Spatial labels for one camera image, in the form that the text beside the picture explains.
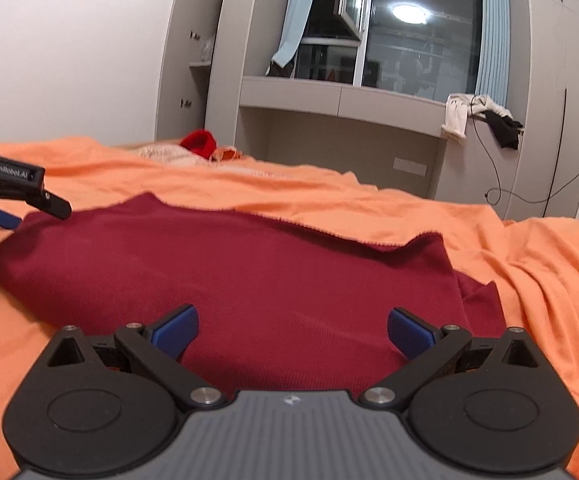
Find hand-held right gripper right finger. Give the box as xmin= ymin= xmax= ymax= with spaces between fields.
xmin=359 ymin=307 xmax=540 ymax=408

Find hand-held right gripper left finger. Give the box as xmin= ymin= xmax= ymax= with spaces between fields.
xmin=44 ymin=304 xmax=227 ymax=410

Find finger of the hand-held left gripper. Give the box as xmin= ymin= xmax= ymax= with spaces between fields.
xmin=0 ymin=199 xmax=23 ymax=230
xmin=25 ymin=187 xmax=73 ymax=220

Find dark red long-sleeve shirt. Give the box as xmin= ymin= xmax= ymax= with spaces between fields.
xmin=0 ymin=191 xmax=505 ymax=396

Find pale pink quilted blanket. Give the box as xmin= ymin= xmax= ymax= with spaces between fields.
xmin=128 ymin=142 xmax=211 ymax=167

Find orange duvet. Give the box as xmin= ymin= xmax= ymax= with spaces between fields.
xmin=0 ymin=135 xmax=579 ymax=480

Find red knit hat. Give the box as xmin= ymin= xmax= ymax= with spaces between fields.
xmin=179 ymin=129 xmax=218 ymax=157

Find white garment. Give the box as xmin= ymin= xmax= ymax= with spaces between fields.
xmin=441 ymin=92 xmax=513 ymax=143

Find black garment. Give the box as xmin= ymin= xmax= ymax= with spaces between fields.
xmin=483 ymin=110 xmax=525 ymax=151

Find grey wardrobe with open door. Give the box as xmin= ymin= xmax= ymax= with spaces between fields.
xmin=155 ymin=0 xmax=262 ymax=147

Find grey window desk unit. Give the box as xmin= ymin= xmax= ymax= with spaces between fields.
xmin=234 ymin=76 xmax=520 ymax=206

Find window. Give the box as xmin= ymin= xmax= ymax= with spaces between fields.
xmin=294 ymin=0 xmax=485 ymax=103

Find grey closed wardrobe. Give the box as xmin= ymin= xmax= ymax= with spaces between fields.
xmin=507 ymin=0 xmax=579 ymax=221

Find light blue curtain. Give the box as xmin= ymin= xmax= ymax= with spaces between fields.
xmin=272 ymin=0 xmax=325 ymax=68
xmin=474 ymin=0 xmax=513 ymax=111

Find white wall socket plate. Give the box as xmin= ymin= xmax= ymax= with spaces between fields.
xmin=393 ymin=157 xmax=427 ymax=177

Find black wall cable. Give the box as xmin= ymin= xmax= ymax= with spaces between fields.
xmin=469 ymin=94 xmax=579 ymax=207

